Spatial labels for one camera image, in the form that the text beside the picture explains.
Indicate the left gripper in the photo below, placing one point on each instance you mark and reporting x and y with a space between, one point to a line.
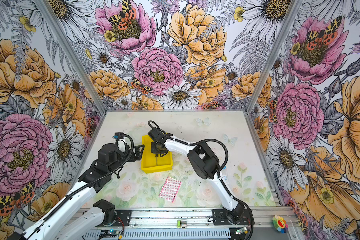
138 154

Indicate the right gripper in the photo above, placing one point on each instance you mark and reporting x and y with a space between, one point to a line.
153 143

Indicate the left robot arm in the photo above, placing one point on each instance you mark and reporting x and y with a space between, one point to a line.
56 225

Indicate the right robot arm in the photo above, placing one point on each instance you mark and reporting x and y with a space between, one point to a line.
206 165

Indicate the yellow plastic bin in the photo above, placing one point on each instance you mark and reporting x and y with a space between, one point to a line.
152 161

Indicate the pink sticker sheet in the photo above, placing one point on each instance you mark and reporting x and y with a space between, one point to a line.
170 189

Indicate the left circuit board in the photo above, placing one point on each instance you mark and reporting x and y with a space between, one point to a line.
113 234

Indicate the circuit board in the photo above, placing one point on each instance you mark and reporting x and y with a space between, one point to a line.
242 230
113 234

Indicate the small green display module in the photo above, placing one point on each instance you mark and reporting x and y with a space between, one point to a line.
181 224

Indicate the right circuit board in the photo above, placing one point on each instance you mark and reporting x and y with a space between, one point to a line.
242 230

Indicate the colourful flower toy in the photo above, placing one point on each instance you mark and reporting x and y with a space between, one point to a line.
280 224

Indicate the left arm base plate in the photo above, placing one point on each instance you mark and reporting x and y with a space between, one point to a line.
122 218

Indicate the aluminium front rail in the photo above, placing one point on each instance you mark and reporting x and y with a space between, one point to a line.
161 224

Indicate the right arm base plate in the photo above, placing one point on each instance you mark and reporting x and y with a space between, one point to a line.
225 216

